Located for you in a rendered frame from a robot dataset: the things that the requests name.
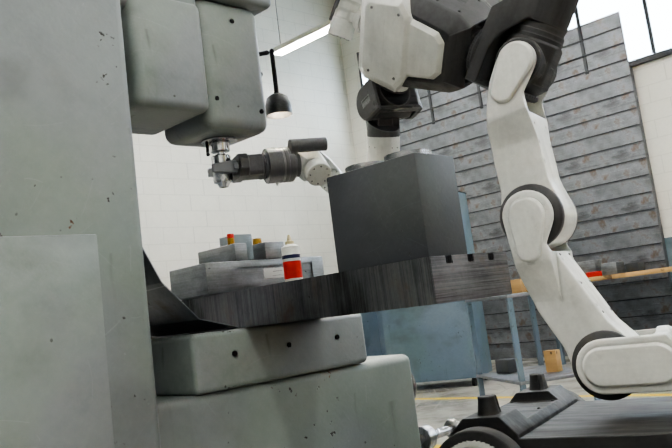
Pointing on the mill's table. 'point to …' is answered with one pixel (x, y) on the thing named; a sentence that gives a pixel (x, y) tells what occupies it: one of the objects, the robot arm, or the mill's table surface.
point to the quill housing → (226, 79)
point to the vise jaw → (267, 250)
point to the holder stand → (396, 210)
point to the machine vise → (233, 272)
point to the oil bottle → (291, 261)
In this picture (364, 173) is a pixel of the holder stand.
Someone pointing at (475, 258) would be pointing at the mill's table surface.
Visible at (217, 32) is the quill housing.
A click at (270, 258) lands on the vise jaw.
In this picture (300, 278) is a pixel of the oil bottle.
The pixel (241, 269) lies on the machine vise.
